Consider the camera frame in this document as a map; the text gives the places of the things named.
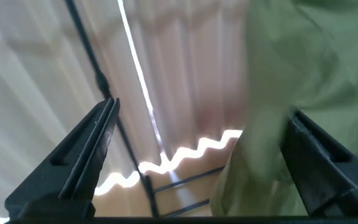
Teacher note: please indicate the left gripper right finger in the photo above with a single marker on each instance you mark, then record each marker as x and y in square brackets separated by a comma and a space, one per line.
[322, 168]

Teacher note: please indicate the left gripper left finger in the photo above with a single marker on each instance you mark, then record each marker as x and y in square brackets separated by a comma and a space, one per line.
[73, 161]

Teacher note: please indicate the beige curtain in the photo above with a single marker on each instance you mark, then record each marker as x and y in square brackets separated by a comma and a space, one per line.
[26, 77]

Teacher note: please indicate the black clothes rack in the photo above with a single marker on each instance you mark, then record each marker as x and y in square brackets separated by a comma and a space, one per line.
[101, 81]

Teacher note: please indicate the green long-sleeved shirt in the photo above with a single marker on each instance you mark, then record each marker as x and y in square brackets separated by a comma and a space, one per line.
[306, 62]

